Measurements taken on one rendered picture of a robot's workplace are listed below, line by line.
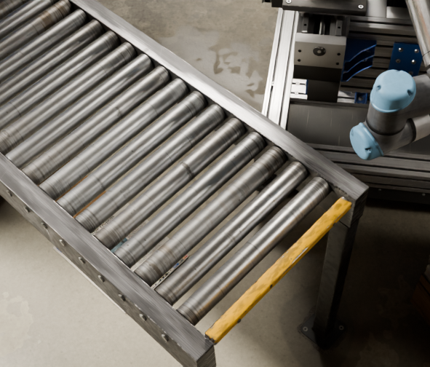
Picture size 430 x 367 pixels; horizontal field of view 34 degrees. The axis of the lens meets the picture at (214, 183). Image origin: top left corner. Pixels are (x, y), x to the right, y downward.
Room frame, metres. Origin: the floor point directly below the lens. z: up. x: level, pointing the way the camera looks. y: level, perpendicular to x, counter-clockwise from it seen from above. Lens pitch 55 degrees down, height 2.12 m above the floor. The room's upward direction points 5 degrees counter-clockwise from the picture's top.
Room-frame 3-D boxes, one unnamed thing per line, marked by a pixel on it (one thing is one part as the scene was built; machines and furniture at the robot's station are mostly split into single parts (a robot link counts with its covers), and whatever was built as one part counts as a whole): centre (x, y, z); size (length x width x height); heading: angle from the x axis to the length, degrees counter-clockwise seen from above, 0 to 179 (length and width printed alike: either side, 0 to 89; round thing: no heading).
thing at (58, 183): (1.09, 0.23, 0.77); 0.47 x 0.05 x 0.05; 132
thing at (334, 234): (0.87, -0.30, 0.34); 0.06 x 0.06 x 0.68; 42
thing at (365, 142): (0.86, -0.34, 1.00); 0.11 x 0.08 x 0.09; 112
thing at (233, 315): (0.68, -0.13, 0.81); 0.43 x 0.03 x 0.02; 132
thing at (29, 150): (1.18, 0.32, 0.77); 0.47 x 0.05 x 0.05; 132
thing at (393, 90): (0.87, -0.36, 1.09); 0.11 x 0.08 x 0.11; 100
